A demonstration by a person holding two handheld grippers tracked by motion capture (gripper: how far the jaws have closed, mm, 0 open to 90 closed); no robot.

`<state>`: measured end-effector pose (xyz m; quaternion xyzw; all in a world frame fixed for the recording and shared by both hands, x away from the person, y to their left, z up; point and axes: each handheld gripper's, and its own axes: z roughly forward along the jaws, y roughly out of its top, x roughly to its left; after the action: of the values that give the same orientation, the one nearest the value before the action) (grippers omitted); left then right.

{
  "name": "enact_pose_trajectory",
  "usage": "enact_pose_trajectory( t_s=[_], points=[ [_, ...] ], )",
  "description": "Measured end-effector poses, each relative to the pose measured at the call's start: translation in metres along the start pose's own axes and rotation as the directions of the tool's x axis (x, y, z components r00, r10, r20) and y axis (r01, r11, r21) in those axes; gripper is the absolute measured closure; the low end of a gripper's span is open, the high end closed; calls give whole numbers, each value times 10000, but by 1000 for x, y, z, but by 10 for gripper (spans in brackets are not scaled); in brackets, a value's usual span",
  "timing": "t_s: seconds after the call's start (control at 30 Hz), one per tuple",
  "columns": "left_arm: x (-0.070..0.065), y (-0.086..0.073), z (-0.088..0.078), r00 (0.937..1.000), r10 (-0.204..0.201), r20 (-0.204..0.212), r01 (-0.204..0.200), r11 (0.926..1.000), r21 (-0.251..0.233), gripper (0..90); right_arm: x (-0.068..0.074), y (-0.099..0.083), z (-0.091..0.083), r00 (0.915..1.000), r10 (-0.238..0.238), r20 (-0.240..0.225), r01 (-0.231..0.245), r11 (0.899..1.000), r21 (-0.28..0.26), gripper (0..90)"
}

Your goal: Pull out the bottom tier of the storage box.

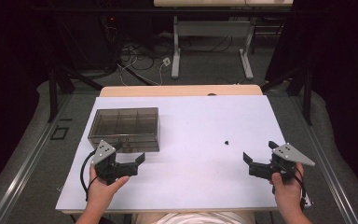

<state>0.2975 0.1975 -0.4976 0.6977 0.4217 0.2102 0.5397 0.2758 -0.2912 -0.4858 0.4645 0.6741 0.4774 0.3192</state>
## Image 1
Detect white table mat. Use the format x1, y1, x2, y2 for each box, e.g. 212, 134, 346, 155
55, 95, 312, 214

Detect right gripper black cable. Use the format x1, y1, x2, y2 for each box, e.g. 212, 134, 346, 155
287, 164, 308, 211

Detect white floor cable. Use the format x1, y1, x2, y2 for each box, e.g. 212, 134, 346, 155
117, 49, 169, 87

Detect white desk with metal legs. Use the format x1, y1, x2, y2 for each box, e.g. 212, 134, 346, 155
153, 0, 294, 80

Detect person's left hand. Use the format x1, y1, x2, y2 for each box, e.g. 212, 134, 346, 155
88, 164, 131, 204

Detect black metal stand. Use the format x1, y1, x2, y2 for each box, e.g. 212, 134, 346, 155
47, 65, 104, 124
260, 65, 313, 126

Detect brown transparent drawer box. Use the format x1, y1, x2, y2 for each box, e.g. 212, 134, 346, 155
88, 107, 160, 153

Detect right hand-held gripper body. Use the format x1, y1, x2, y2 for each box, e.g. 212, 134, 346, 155
247, 143, 316, 185

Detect person's right hand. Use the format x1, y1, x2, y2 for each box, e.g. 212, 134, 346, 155
268, 162, 306, 213

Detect black equipment with red light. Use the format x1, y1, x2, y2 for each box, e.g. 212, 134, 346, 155
97, 13, 121, 63

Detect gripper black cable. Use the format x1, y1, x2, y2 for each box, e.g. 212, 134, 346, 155
79, 150, 99, 202
287, 164, 308, 211

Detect dark curtain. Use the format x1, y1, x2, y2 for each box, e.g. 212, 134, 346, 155
264, 0, 358, 198
0, 0, 54, 200

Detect aluminium rail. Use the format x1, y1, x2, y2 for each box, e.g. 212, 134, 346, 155
288, 92, 358, 224
0, 92, 73, 224

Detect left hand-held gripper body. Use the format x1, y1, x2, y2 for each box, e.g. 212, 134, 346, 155
91, 139, 139, 186

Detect person's white clothing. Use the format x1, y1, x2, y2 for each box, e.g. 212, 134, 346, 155
134, 211, 256, 224

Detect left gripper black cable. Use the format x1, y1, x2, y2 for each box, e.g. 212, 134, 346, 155
79, 150, 99, 202

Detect black floor cables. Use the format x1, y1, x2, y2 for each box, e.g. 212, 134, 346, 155
117, 33, 235, 73

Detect dark metal rack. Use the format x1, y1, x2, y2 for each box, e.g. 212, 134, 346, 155
250, 16, 287, 56

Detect transparent brown drawer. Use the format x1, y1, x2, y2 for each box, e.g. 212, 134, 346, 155
117, 145, 160, 153

